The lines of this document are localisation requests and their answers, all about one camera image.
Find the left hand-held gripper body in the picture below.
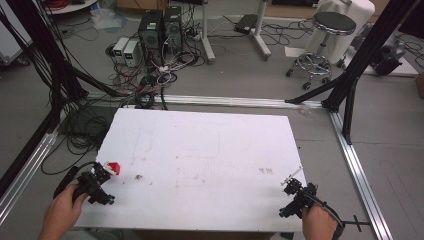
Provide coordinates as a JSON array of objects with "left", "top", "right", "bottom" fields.
[{"left": 72, "top": 163, "right": 116, "bottom": 206}]

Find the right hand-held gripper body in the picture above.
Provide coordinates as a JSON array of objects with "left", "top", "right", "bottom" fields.
[{"left": 278, "top": 182, "right": 320, "bottom": 220}]

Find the thin white stick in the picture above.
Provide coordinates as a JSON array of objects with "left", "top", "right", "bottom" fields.
[{"left": 280, "top": 166, "right": 304, "bottom": 187}]

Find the red and white small toy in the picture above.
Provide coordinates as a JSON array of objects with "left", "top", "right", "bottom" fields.
[{"left": 103, "top": 161, "right": 122, "bottom": 176}]

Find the person's right hand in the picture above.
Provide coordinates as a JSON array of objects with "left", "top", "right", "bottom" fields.
[{"left": 301, "top": 198, "right": 339, "bottom": 240}]

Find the person's left hand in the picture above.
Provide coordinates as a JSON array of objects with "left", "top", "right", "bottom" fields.
[{"left": 42, "top": 183, "right": 89, "bottom": 235}]

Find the black floor beam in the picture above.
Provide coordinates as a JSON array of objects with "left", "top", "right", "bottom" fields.
[{"left": 0, "top": 112, "right": 55, "bottom": 199}]

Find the white bench power supply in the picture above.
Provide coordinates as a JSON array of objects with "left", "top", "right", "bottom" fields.
[
  {"left": 112, "top": 36, "right": 130, "bottom": 59},
  {"left": 122, "top": 40, "right": 141, "bottom": 68}
]

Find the large black computer tower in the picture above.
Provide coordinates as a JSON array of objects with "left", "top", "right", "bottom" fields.
[{"left": 137, "top": 9, "right": 165, "bottom": 67}]

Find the clear plastic bag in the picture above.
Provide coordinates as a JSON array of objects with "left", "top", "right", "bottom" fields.
[{"left": 89, "top": 7, "right": 130, "bottom": 32}]

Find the black device on floor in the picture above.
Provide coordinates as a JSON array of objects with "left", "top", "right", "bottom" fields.
[{"left": 369, "top": 43, "right": 407, "bottom": 77}]

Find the white desk leg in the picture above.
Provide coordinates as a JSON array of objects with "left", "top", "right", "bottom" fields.
[
  {"left": 199, "top": 0, "right": 216, "bottom": 65},
  {"left": 251, "top": 0, "right": 273, "bottom": 62}
]

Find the slim black computer tower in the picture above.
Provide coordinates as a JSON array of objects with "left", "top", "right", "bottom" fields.
[{"left": 162, "top": 5, "right": 184, "bottom": 55}]

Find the white floor board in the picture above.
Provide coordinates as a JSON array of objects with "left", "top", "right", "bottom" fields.
[{"left": 343, "top": 49, "right": 420, "bottom": 78}]

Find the round white table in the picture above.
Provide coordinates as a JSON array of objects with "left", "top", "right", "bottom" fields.
[{"left": 42, "top": 0, "right": 98, "bottom": 16}]

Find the black round stool chrome base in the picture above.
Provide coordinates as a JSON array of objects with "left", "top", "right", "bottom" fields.
[{"left": 285, "top": 11, "right": 358, "bottom": 92}]

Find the flat black box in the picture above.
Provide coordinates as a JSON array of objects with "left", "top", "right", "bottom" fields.
[{"left": 233, "top": 13, "right": 259, "bottom": 35}]

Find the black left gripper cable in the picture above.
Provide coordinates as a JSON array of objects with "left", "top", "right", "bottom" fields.
[{"left": 40, "top": 161, "right": 101, "bottom": 201}]

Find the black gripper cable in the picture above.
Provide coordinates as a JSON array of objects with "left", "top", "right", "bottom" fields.
[
  {"left": 307, "top": 192, "right": 372, "bottom": 240},
  {"left": 40, "top": 161, "right": 101, "bottom": 201}
]

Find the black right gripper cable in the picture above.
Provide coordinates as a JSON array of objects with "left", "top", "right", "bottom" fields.
[{"left": 307, "top": 192, "right": 372, "bottom": 240}]

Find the black cable coil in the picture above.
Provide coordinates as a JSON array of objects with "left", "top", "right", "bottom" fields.
[{"left": 57, "top": 102, "right": 120, "bottom": 158}]

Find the aluminium frame rail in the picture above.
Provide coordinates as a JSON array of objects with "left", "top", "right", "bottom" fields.
[
  {"left": 327, "top": 111, "right": 395, "bottom": 240},
  {"left": 0, "top": 129, "right": 60, "bottom": 225},
  {"left": 84, "top": 92, "right": 325, "bottom": 110}
]

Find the black frame brace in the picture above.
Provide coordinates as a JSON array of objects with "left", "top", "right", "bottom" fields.
[
  {"left": 284, "top": 75, "right": 345, "bottom": 105},
  {"left": 70, "top": 67, "right": 129, "bottom": 98}
]

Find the black frame strut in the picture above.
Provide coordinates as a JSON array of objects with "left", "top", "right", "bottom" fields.
[{"left": 342, "top": 77, "right": 360, "bottom": 146}]

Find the tangle of floor cables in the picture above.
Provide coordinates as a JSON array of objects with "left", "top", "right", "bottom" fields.
[{"left": 105, "top": 19, "right": 205, "bottom": 111}]

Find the black frame post with cables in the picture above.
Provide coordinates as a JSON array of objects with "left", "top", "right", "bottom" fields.
[{"left": 0, "top": 0, "right": 88, "bottom": 111}]

